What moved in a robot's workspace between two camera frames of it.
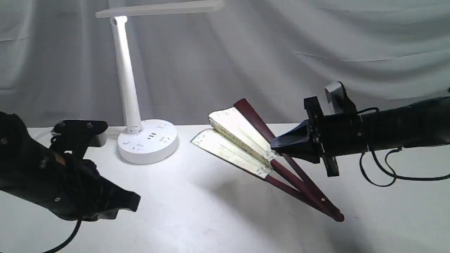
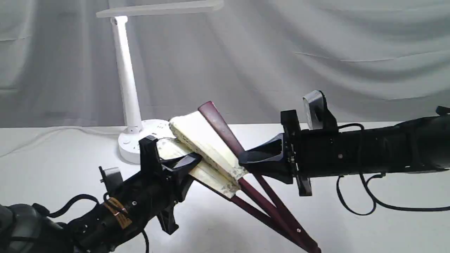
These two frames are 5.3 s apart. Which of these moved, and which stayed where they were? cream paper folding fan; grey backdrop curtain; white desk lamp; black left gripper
Moved: black left gripper; cream paper folding fan
Stayed: grey backdrop curtain; white desk lamp
